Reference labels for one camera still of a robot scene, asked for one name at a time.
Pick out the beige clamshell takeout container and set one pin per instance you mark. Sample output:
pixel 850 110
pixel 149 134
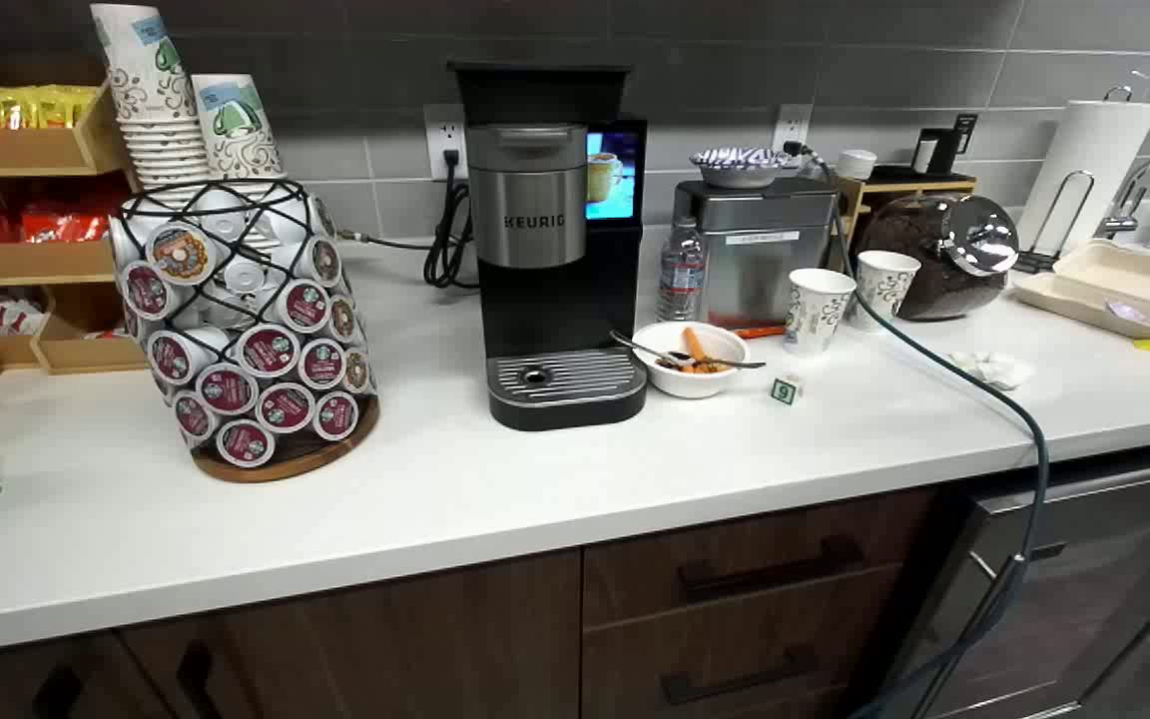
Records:
pixel 1098 286

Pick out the paper towel roll on holder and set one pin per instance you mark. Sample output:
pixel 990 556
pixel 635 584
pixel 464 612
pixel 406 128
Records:
pixel 1079 176

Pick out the white bowl with food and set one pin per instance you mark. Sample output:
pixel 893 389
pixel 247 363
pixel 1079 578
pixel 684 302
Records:
pixel 687 358

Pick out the crumpled white napkin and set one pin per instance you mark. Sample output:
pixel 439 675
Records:
pixel 990 367

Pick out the white wall outlet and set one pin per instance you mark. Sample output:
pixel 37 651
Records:
pixel 443 138

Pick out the small wooden letter block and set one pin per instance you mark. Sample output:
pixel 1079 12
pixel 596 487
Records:
pixel 785 389

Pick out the patterned ceramic bowl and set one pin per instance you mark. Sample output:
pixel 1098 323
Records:
pixel 744 164

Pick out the clear plastic water bottle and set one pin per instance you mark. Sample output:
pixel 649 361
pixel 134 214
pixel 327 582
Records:
pixel 684 273

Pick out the wire K-cup pod carousel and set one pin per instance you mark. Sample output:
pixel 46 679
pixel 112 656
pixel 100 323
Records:
pixel 247 323

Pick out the tall stack of paper cups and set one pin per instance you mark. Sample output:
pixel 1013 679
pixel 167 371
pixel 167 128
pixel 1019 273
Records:
pixel 154 92

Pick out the silver metal appliance box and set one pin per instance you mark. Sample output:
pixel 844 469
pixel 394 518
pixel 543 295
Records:
pixel 753 242

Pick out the patterned paper cup left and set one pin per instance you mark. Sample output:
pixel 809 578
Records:
pixel 816 307

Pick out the brown round pod coffee maker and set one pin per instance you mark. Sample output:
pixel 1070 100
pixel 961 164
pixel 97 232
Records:
pixel 963 250

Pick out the orange sweetener packet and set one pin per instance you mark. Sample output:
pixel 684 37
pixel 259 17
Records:
pixel 753 327

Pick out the patterned paper cup right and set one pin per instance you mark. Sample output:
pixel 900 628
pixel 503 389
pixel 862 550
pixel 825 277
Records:
pixel 884 281

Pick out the dark drawer front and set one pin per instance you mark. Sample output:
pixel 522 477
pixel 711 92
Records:
pixel 719 560

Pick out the black Keurig coffee machine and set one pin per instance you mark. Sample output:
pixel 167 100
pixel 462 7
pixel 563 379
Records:
pixel 557 286

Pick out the short stack of paper cups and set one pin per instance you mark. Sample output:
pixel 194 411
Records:
pixel 235 125

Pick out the wooden snack shelf rack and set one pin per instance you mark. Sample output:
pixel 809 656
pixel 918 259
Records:
pixel 61 170

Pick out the patterned paper cup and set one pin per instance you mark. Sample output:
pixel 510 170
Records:
pixel 816 307
pixel 884 281

